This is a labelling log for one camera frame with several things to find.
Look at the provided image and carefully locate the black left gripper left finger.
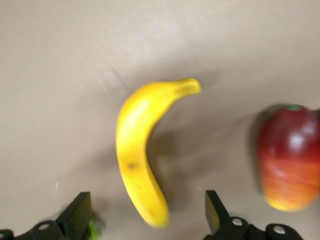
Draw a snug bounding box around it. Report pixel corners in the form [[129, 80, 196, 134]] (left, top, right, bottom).
[[14, 191, 92, 240]]

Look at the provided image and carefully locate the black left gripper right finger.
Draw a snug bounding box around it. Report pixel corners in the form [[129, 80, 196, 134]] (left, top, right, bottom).
[[203, 190, 266, 240]]

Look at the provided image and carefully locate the yellow banana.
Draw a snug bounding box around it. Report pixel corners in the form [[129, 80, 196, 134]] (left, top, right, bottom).
[[115, 77, 202, 229]]

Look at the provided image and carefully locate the red yellow mango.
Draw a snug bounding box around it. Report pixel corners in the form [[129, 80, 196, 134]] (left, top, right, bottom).
[[256, 103, 320, 213]]

